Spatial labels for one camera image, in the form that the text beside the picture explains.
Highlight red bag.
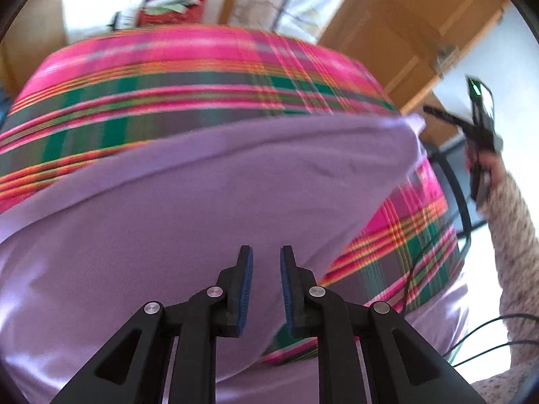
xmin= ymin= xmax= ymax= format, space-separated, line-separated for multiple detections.
xmin=137 ymin=0 xmax=207 ymax=28

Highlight pink green plaid cloth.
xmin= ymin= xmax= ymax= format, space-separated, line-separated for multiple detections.
xmin=0 ymin=25 xmax=464 ymax=365

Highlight person's patterned fleece clothing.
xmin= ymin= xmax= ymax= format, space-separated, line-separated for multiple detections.
xmin=469 ymin=362 xmax=535 ymax=404

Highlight metal door handle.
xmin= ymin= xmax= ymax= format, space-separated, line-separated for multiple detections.
xmin=434 ymin=44 xmax=459 ymax=78

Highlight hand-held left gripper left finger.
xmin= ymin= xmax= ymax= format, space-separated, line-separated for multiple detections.
xmin=51 ymin=245 xmax=255 ymax=404

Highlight black mesh office chair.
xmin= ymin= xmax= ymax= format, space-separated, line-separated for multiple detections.
xmin=423 ymin=137 xmax=489 ymax=262

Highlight purple fleece pants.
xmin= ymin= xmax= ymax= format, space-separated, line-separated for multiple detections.
xmin=0 ymin=113 xmax=470 ymax=404

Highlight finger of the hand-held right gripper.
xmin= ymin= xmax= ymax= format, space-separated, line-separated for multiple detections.
xmin=422 ymin=105 xmax=478 ymax=135

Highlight person's right forearm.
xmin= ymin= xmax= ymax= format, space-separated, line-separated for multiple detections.
xmin=480 ymin=172 xmax=539 ymax=379

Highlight wooden door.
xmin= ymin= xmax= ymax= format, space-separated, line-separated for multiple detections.
xmin=318 ymin=0 xmax=512 ymax=114

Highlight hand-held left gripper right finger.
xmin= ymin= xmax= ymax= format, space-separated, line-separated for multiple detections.
xmin=280 ymin=245 xmax=487 ymax=404

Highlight printed translucent door curtain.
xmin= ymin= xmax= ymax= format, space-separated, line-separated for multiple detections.
xmin=229 ymin=0 xmax=367 ymax=45

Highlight person's right hand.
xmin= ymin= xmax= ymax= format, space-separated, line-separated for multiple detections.
xmin=464 ymin=149 xmax=508 ymax=188

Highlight black cable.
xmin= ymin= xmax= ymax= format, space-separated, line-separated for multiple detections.
xmin=398 ymin=236 xmax=439 ymax=317

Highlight wooden board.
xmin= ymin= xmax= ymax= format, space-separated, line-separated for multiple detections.
xmin=415 ymin=93 xmax=459 ymax=146

